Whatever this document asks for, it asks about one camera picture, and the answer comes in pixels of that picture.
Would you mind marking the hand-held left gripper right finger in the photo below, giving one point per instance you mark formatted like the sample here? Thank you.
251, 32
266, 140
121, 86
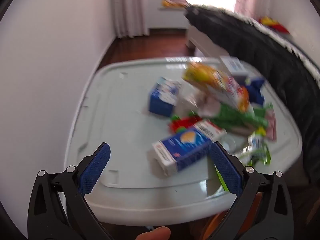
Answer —
225, 167

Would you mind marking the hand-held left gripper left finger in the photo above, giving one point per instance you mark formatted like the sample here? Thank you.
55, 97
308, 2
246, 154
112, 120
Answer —
96, 165

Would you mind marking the blue white drink carton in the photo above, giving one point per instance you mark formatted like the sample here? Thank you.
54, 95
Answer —
185, 150

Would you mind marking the green striped medicine box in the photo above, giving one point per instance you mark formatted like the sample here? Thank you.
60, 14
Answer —
235, 117

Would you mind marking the orange plastic bucket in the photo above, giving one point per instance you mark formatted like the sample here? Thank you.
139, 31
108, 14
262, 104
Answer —
208, 226

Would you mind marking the red toy car green wheels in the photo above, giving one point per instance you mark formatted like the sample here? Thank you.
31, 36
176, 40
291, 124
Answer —
180, 125

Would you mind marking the person's left hand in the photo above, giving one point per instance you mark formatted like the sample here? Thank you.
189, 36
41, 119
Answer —
152, 233

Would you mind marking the green white foil wrapper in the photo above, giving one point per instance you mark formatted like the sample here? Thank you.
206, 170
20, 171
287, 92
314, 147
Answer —
258, 147

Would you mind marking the white plastic table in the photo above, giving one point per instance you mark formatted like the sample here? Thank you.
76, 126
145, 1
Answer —
120, 120

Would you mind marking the blue cloth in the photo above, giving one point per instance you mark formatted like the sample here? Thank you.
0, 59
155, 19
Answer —
255, 92

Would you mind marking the yellow orange printed snack box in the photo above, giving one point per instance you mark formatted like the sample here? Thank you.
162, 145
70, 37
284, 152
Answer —
215, 85

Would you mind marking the small blue white carton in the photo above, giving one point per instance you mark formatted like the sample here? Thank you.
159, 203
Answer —
161, 100

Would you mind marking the small white box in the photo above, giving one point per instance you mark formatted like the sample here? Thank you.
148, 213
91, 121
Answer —
233, 66

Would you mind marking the black white patterned bedsheet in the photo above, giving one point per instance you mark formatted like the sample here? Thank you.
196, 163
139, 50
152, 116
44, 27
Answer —
287, 40

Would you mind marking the red yellow plush toy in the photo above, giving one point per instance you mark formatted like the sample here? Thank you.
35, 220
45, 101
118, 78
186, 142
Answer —
272, 25

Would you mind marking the white patterned curtain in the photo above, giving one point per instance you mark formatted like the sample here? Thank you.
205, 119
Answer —
128, 7

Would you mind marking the white bed frame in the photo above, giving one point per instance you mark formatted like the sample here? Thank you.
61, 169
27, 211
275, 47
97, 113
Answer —
202, 42

